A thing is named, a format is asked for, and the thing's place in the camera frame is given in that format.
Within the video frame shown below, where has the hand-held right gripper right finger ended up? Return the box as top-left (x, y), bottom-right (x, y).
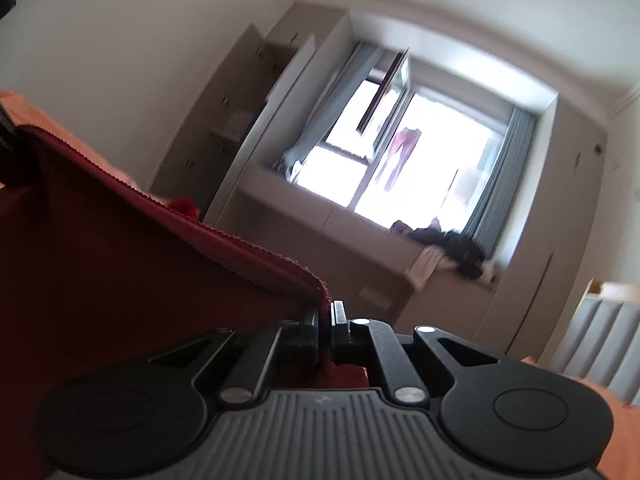
top-left (329, 300), bottom-right (502, 407)

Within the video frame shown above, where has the white garment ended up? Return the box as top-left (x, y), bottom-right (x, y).
top-left (407, 245), bottom-right (452, 282)

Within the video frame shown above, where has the hanging purple garment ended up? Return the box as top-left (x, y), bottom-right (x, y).
top-left (375, 127), bottom-right (424, 194)

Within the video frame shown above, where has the grey window seat cabinet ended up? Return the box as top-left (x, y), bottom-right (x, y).
top-left (200, 160), bottom-right (507, 357)

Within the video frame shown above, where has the tall grey closed wardrobe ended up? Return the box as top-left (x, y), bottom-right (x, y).
top-left (470, 95), bottom-right (612, 362)

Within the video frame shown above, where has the pile of dark clothes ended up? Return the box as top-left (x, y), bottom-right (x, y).
top-left (390, 217), bottom-right (487, 279)

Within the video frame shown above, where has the grey padded headboard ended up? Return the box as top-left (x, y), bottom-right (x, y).
top-left (545, 279), bottom-right (640, 407)

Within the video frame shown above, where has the maroon long-sleeve shirt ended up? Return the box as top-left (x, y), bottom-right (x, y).
top-left (0, 122), bottom-right (372, 480)

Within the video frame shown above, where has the grey-blue thick curtain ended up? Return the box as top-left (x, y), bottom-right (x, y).
top-left (460, 107), bottom-right (539, 262)

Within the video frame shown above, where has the pale blue sheer curtain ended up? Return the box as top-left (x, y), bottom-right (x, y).
top-left (272, 42), bottom-right (382, 184)

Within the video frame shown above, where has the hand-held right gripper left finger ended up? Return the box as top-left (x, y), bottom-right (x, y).
top-left (149, 306), bottom-right (324, 406)

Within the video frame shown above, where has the open grey wardrobe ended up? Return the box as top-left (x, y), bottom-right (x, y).
top-left (150, 25), bottom-right (321, 202)

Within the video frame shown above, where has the red cloth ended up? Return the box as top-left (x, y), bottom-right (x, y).
top-left (169, 198), bottom-right (199, 219)

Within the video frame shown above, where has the orange duvet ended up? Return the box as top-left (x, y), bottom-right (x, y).
top-left (0, 89), bottom-right (640, 480)

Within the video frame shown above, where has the window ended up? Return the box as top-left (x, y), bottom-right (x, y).
top-left (280, 47), bottom-right (521, 242)

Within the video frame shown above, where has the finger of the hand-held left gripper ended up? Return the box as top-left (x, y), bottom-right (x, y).
top-left (0, 106), bottom-right (42, 189)

